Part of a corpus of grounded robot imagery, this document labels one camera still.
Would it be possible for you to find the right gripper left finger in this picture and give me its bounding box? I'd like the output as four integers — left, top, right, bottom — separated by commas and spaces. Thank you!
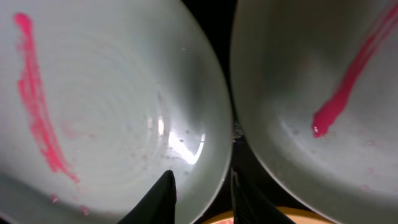
118, 170, 177, 224

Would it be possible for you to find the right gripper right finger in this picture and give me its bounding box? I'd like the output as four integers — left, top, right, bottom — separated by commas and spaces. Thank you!
231, 169, 294, 224

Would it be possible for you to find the yellow plate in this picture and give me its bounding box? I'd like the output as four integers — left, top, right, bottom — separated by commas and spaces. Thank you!
203, 207, 332, 224

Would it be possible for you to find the light blue plate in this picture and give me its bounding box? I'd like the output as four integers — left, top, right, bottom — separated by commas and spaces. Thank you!
1, 0, 232, 223
230, 0, 397, 223

